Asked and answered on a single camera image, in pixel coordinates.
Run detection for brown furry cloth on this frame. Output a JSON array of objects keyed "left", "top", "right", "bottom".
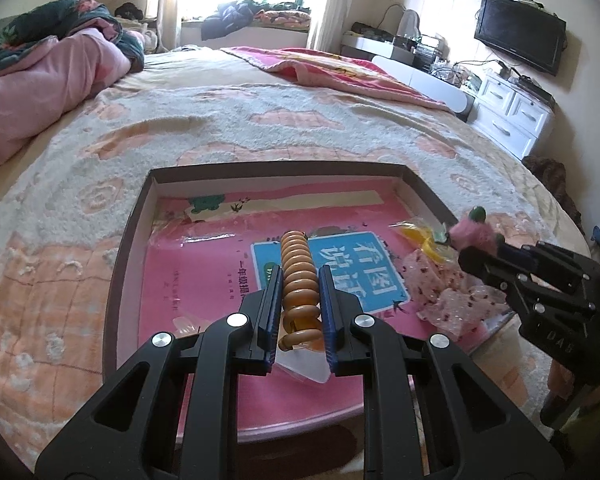
[{"left": 522, "top": 155, "right": 586, "bottom": 232}]

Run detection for black set-top box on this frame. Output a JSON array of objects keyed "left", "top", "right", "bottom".
[{"left": 500, "top": 67, "right": 556, "bottom": 107}]

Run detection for dark shallow cardboard box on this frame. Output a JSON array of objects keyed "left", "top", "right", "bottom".
[{"left": 102, "top": 160, "right": 520, "bottom": 442}]

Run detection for pink book with blue label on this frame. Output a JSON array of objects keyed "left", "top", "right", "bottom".
[{"left": 137, "top": 187, "right": 483, "bottom": 437}]

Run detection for yellow hair accessory in bag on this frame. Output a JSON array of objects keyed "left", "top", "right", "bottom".
[{"left": 399, "top": 224, "right": 456, "bottom": 267}]

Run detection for white desk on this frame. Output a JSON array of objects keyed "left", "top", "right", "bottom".
[{"left": 340, "top": 34, "right": 476, "bottom": 124}]

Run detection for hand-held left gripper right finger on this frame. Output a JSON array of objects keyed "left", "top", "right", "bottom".
[{"left": 318, "top": 263, "right": 566, "bottom": 480}]

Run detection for white drawer cabinet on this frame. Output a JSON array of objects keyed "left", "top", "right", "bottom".
[{"left": 466, "top": 70, "right": 556, "bottom": 162}]

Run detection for orange spiral hair tie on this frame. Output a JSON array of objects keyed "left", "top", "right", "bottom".
[{"left": 278, "top": 230, "right": 323, "bottom": 352}]

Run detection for dark floral quilt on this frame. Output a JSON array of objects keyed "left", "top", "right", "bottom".
[{"left": 0, "top": 0, "right": 147, "bottom": 75}]

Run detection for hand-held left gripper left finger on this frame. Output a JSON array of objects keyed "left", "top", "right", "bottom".
[{"left": 35, "top": 263, "right": 285, "bottom": 480}]

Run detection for black wall television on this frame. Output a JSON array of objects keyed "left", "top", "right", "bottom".
[{"left": 473, "top": 0, "right": 568, "bottom": 77}]

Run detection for pink floral scrunchie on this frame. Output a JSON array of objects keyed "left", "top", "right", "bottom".
[{"left": 402, "top": 249, "right": 511, "bottom": 337}]

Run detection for clear plastic earring bag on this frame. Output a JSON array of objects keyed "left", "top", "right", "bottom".
[{"left": 275, "top": 345, "right": 331, "bottom": 387}]

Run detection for pink patterned blanket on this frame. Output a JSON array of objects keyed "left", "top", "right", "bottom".
[{"left": 220, "top": 45, "right": 456, "bottom": 112}]

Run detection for white sheer curtain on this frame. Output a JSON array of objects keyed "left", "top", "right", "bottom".
[
  {"left": 307, "top": 0, "right": 417, "bottom": 57},
  {"left": 146, "top": 0, "right": 241, "bottom": 54}
]

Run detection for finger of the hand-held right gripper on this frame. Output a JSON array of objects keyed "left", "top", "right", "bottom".
[
  {"left": 458, "top": 245, "right": 531, "bottom": 312},
  {"left": 497, "top": 241, "right": 599, "bottom": 294}
]

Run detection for pink quilt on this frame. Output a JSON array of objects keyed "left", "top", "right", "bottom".
[{"left": 0, "top": 26, "right": 134, "bottom": 182}]

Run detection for pink fluffy hair tie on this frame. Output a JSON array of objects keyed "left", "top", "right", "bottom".
[{"left": 449, "top": 207, "right": 503, "bottom": 256}]

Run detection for pile of clothes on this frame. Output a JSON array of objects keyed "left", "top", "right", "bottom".
[{"left": 200, "top": 0, "right": 313, "bottom": 42}]

